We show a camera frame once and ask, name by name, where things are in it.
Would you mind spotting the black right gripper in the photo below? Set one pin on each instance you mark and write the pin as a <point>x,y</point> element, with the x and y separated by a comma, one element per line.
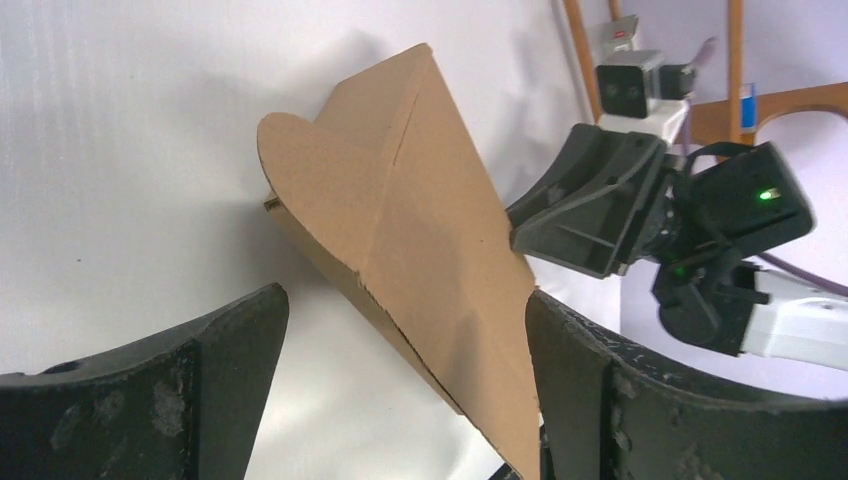
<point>712,209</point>

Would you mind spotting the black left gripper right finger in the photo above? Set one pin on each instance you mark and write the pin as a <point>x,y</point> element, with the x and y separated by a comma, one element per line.
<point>614,409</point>

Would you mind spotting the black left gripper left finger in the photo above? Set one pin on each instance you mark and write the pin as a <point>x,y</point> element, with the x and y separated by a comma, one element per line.
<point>185,403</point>

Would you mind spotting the brown cardboard box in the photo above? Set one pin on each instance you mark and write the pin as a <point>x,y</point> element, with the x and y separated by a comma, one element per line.
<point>386,194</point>

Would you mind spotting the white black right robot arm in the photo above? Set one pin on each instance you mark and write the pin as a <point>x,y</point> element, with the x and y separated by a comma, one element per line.
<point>752,310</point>

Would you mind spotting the orange wooden rack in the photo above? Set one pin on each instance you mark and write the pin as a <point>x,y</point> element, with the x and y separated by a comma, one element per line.
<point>720,120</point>

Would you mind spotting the blue small block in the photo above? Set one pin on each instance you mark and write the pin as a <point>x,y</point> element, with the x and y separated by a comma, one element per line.
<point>748,108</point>

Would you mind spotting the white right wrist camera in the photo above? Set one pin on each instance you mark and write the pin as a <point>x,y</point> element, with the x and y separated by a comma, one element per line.
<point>640,92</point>

